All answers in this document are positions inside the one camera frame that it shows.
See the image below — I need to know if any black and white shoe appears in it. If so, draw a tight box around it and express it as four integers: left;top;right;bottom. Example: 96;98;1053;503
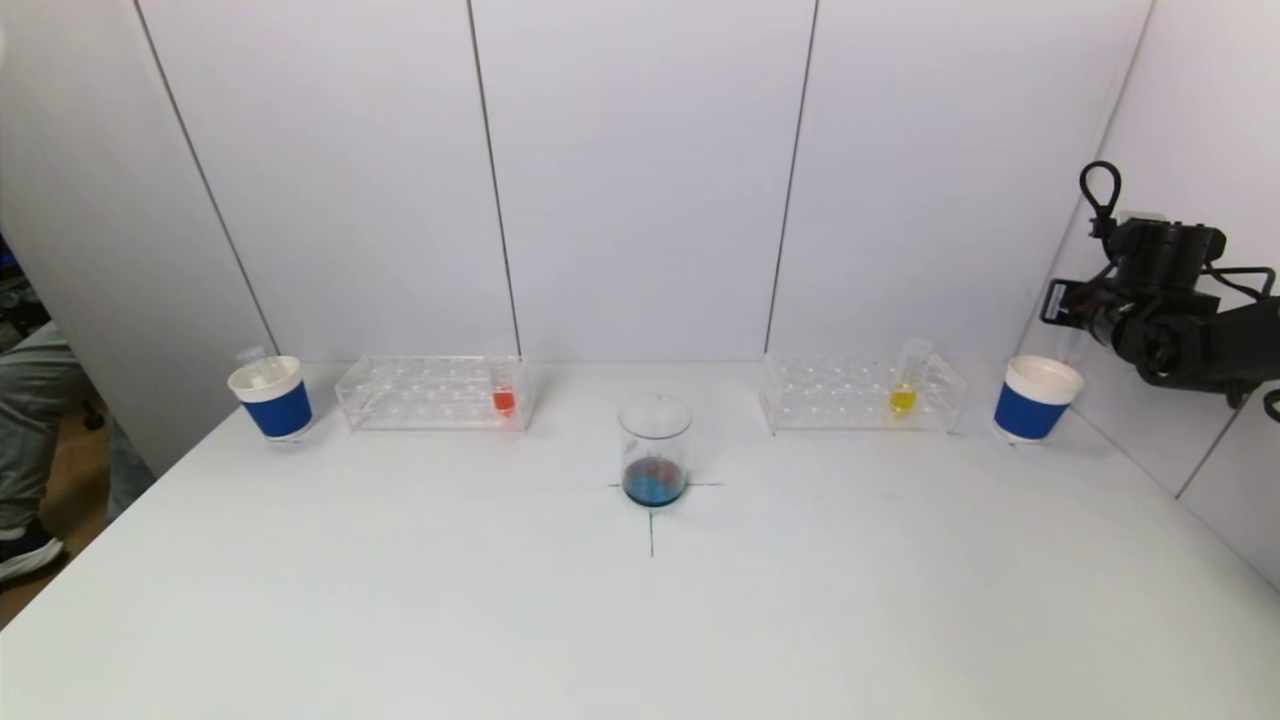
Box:
0;516;65;583

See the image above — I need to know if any blue pigment test tube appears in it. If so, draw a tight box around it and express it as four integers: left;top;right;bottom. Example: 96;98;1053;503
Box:
234;345;290;392

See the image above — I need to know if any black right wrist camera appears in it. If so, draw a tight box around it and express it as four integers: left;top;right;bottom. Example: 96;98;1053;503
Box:
1039;277;1113;333

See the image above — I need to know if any clear acrylic test tube rack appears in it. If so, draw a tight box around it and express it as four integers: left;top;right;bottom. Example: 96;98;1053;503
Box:
760;349;969;437
334;354;537;434

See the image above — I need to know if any thin black right camera cable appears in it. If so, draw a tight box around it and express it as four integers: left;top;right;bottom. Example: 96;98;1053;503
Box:
1078;160;1124;243

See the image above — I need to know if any clear glass beaker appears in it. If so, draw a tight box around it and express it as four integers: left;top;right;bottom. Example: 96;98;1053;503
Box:
617;394;694;509

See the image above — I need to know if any person's leg in grey trousers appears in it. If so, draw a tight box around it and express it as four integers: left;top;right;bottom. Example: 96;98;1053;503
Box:
104;418;158;523
0;320;79;533

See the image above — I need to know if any yellow pigment test tube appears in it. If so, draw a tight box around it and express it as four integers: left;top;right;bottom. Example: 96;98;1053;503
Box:
888;337;934;420

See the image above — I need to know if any blue and white paper cup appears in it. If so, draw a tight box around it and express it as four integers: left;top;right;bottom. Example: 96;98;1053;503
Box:
227;355;315;443
993;355;1087;445

